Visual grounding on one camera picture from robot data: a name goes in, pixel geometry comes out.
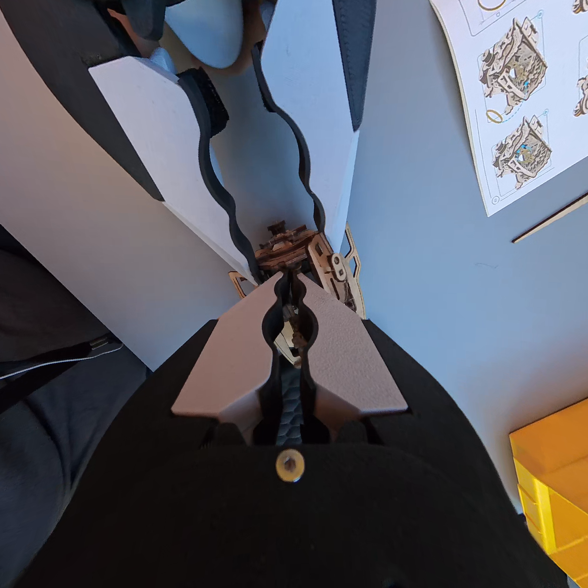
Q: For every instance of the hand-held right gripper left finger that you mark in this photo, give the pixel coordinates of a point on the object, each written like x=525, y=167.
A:
x=220, y=363

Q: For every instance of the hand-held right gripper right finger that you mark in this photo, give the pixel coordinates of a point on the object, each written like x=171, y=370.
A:
x=353, y=363

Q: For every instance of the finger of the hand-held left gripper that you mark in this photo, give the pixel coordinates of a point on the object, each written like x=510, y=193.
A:
x=312, y=69
x=156, y=128

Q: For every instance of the wooden mechanical model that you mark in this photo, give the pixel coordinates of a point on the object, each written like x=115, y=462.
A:
x=321, y=262

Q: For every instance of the person's left hand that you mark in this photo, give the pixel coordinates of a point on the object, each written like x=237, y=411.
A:
x=252, y=32

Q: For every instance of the person's grey trousers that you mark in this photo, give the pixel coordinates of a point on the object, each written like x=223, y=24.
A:
x=50, y=436

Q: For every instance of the person's black jacket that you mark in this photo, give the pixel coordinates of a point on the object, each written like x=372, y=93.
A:
x=36, y=298

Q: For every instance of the yellow plastic box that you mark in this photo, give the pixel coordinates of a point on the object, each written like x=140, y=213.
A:
x=551, y=441

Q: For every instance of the assembly instruction booklet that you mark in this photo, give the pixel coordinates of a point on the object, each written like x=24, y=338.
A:
x=565, y=138

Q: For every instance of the thin plywood sheet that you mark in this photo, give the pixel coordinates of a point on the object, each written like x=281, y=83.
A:
x=579, y=203

